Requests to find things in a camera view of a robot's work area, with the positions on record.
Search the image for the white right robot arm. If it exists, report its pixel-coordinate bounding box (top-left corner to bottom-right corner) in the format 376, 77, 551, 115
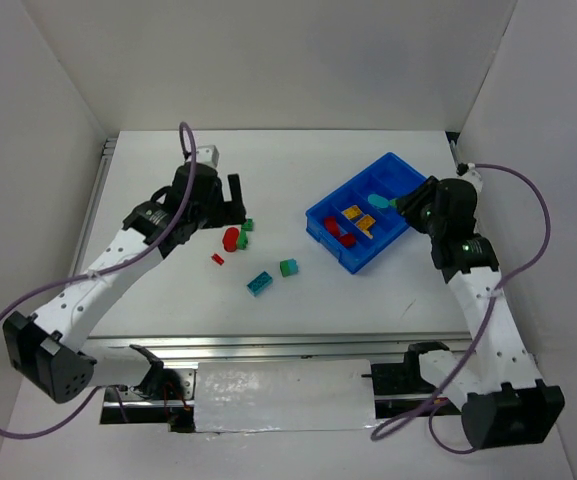
396, 177, 565, 450

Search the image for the red lego in bin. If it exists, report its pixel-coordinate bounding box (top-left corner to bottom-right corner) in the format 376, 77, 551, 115
338, 233, 356, 249

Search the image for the green curved lego piece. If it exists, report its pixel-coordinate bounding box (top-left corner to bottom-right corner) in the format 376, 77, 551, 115
236, 230, 249, 250

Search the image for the green square lego brick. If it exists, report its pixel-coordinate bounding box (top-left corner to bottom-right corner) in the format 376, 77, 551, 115
241, 218, 254, 232

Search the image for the small red lego piece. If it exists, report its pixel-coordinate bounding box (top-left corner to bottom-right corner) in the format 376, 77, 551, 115
211, 253, 224, 265

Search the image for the orange yellow lego brick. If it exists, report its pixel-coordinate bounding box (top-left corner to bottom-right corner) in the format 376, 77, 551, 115
342, 205, 364, 222

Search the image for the blue plastic sorting bin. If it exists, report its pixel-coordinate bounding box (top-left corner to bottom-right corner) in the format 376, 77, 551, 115
305, 153, 426, 274

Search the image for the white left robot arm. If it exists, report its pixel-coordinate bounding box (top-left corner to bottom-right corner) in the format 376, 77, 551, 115
3, 163, 246, 404

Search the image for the cyan rectangular lego brick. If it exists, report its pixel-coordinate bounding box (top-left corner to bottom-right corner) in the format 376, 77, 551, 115
246, 271, 273, 297

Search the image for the green and cyan lego stack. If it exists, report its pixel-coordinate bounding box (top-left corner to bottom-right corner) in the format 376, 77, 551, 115
279, 258, 299, 277

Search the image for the yellow black striped lego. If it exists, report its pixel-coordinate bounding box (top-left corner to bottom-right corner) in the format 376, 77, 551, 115
355, 214, 376, 239

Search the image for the red oval lego piece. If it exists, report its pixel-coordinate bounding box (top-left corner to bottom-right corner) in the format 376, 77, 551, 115
222, 227, 240, 253

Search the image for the aluminium table edge rail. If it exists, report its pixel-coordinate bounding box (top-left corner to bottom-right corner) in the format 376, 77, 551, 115
84, 332, 470, 365

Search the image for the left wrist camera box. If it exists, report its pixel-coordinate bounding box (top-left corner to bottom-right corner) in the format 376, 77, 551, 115
185, 145, 219, 169

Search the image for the red rectangular lego brick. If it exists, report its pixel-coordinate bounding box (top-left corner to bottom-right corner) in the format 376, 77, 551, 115
323, 216, 341, 238

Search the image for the silver foil covered plate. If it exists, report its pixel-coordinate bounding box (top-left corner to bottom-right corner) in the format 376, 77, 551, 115
194, 359, 377, 433

